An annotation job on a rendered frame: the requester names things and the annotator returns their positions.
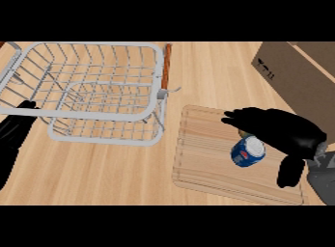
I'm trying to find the brown cardboard box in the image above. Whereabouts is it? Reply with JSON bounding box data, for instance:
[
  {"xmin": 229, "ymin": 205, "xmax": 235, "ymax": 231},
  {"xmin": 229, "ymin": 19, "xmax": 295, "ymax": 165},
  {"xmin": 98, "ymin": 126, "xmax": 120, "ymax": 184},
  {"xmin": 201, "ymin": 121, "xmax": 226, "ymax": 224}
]
[{"xmin": 250, "ymin": 41, "xmax": 335, "ymax": 147}]

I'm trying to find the blue can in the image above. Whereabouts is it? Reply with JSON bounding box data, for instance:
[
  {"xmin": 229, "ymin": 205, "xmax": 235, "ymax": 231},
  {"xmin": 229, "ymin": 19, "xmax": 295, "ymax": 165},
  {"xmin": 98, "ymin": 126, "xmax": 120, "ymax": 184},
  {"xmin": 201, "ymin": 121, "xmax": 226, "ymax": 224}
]
[{"xmin": 230, "ymin": 134, "xmax": 267, "ymax": 169}]

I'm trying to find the pale wooden cutting board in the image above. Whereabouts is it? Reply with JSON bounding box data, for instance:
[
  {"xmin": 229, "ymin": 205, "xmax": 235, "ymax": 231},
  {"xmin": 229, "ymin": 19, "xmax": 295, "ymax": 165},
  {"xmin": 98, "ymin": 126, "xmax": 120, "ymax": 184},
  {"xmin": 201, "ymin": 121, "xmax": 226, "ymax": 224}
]
[{"xmin": 171, "ymin": 104, "xmax": 306, "ymax": 206}]

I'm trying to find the white tiered wire basket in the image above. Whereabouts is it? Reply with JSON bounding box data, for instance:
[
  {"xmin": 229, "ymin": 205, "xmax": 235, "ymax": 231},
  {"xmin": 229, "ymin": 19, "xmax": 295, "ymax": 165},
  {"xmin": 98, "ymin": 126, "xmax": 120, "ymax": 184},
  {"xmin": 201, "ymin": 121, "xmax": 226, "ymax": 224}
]
[{"xmin": 0, "ymin": 41, "xmax": 183, "ymax": 148}]

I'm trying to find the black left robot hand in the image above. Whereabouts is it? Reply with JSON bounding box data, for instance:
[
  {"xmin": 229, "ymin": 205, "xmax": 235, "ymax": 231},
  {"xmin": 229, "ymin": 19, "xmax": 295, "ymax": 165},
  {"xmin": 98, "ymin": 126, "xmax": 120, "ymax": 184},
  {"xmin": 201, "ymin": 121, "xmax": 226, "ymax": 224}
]
[{"xmin": 0, "ymin": 99, "xmax": 39, "ymax": 201}]

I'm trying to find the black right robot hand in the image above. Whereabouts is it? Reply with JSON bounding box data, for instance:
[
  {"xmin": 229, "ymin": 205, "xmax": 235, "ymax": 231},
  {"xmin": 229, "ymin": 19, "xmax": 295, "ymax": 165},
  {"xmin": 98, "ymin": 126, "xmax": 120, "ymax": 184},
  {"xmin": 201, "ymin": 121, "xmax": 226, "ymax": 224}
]
[{"xmin": 220, "ymin": 106, "xmax": 328, "ymax": 189}]

